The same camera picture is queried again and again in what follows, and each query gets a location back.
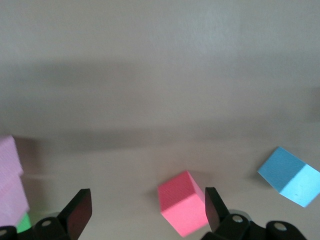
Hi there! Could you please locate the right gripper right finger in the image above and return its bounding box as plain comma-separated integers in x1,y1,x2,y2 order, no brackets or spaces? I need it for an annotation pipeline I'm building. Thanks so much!
201,187,311,240

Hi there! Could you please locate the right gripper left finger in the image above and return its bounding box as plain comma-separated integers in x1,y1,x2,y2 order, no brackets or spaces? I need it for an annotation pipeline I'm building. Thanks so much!
0,188,93,240

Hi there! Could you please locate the green foam cube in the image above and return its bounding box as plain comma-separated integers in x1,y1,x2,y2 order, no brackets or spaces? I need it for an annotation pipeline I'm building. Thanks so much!
16,212,33,235

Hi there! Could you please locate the red foam cube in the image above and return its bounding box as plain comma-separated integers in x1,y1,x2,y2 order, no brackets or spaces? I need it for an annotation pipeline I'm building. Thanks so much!
157,170,210,238

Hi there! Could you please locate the pink foam cube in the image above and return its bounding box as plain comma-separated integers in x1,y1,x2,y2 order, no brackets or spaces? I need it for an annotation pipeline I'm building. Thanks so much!
0,171,31,227
0,134,25,181

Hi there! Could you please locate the light blue foam cube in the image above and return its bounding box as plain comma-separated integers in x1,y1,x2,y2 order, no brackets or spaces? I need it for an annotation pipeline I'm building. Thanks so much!
257,146,320,208

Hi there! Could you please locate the brown table mat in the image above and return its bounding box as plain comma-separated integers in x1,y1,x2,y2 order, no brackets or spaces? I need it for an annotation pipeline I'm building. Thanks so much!
0,0,320,240

